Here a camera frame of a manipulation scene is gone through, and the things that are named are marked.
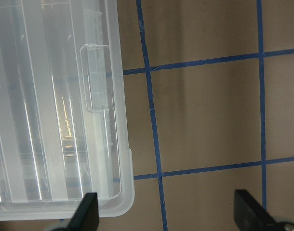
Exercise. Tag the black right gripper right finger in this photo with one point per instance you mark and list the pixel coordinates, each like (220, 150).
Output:
(249, 215)

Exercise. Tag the clear plastic box lid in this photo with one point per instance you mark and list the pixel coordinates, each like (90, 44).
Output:
(63, 125)

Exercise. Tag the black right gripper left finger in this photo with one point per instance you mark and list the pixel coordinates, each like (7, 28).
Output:
(86, 217)

